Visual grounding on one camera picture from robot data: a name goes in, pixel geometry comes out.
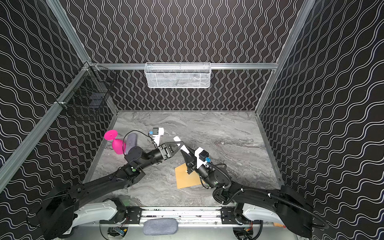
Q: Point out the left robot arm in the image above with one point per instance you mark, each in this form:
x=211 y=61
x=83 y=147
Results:
x=57 y=210

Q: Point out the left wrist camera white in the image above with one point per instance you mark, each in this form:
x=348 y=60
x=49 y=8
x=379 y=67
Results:
x=155 y=135

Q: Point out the aluminium corner post left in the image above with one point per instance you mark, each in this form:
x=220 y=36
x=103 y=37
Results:
x=65 y=23

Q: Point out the aluminium corner post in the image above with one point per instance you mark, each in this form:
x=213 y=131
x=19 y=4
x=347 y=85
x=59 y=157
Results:
x=297 y=27
x=65 y=23

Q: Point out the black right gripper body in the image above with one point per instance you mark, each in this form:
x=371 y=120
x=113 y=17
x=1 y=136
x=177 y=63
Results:
x=191 y=162

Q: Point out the aluminium back crossbar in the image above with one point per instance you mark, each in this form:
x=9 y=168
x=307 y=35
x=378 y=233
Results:
x=212 y=66

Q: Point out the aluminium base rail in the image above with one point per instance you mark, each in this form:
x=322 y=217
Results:
x=203 y=216

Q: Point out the aluminium left side rail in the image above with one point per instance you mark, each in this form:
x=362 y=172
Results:
x=16 y=160

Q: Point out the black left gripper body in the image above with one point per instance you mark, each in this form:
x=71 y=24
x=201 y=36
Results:
x=164 y=151

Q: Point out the aluminium corner post right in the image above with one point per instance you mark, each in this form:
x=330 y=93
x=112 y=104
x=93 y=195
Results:
x=297 y=27

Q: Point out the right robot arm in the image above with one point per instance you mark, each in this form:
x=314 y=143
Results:
x=294 y=211

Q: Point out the black wire basket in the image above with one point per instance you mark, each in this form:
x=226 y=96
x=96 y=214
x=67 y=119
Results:
x=87 y=102

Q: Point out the white wire basket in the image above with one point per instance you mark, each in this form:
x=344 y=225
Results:
x=178 y=78

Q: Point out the grey fabric pouch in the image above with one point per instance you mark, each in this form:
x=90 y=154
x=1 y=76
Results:
x=157 y=227

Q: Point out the white glue stick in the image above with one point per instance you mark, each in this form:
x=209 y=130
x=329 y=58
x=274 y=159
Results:
x=183 y=147

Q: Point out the brown manila envelope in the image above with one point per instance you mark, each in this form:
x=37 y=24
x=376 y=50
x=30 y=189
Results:
x=184 y=179

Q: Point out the magenta plastic goblet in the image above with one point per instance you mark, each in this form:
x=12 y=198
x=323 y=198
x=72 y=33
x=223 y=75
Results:
x=118 y=145

